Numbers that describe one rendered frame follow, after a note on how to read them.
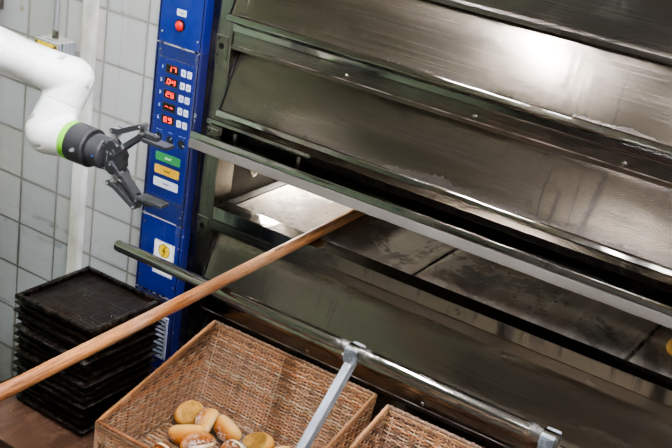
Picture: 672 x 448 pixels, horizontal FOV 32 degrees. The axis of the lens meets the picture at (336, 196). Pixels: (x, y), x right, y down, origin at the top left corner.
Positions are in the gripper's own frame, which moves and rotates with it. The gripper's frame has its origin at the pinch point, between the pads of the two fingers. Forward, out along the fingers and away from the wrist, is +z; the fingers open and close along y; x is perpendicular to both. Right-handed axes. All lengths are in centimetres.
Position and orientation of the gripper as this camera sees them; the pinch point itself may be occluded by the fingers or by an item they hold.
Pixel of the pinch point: (163, 175)
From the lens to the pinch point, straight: 256.5
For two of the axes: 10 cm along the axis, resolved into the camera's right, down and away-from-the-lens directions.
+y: -1.4, 9.2, 3.6
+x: -5.3, 2.3, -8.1
